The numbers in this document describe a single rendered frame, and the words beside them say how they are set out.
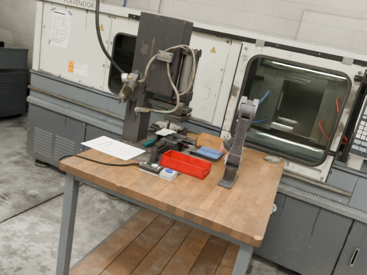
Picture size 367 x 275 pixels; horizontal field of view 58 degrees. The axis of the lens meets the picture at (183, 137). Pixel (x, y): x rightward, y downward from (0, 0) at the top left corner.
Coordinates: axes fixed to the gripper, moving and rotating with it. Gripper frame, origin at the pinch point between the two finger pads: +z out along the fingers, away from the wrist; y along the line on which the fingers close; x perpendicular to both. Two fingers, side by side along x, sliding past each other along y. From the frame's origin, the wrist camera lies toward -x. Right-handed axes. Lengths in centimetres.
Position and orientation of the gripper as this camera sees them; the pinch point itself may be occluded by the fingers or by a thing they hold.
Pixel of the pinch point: (220, 155)
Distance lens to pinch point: 199.7
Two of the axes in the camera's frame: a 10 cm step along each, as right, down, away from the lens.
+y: -6.8, -7.2, 1.3
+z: -6.2, 6.7, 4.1
